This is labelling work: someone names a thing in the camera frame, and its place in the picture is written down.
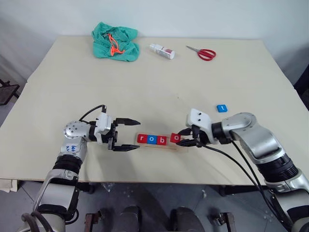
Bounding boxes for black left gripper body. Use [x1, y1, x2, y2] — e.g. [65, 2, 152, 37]
[101, 120, 119, 151]

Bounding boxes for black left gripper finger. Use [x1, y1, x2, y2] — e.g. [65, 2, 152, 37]
[113, 144, 141, 152]
[115, 117, 141, 127]

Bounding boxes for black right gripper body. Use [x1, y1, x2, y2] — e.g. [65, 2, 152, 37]
[191, 125, 211, 148]

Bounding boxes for red letter tile o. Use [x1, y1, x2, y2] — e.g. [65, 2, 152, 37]
[169, 132, 182, 144]

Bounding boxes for wooden tile rack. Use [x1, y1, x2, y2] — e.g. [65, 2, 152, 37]
[135, 132, 189, 154]

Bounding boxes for crumpled green cloth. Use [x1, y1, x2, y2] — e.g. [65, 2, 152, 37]
[91, 21, 141, 63]

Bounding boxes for white spray bottle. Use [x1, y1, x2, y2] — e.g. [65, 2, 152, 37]
[149, 43, 176, 60]

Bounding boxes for black metal panel stand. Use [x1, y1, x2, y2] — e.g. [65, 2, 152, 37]
[0, 78, 21, 106]

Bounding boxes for white board under table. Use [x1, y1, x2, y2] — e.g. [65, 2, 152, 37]
[0, 179, 18, 193]

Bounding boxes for black object beside table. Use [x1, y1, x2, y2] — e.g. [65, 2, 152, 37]
[293, 69, 309, 98]

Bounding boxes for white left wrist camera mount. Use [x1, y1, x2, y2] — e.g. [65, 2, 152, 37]
[93, 113, 114, 145]

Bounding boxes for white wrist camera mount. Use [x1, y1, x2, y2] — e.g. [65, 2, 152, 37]
[185, 108, 213, 145]
[93, 113, 114, 145]

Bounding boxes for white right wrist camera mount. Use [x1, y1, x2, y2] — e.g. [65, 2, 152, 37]
[185, 108, 213, 145]

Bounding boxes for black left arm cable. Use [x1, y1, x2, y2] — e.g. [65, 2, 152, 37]
[79, 104, 108, 122]

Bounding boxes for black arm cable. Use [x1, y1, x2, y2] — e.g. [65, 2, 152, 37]
[202, 140, 294, 232]
[79, 104, 108, 122]

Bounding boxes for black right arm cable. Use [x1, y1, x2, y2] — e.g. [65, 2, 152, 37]
[202, 140, 294, 232]

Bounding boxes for black table frame bar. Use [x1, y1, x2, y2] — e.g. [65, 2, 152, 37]
[218, 185, 269, 197]

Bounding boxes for orange cord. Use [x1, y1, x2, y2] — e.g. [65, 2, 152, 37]
[107, 33, 124, 57]

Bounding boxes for brown metal bracket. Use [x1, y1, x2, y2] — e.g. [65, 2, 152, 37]
[84, 210, 102, 232]
[211, 212, 234, 232]

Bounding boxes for red handled scissors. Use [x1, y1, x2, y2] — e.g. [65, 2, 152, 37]
[185, 45, 217, 61]

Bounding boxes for dark thick cable loop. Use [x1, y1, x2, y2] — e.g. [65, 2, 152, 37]
[21, 210, 53, 232]

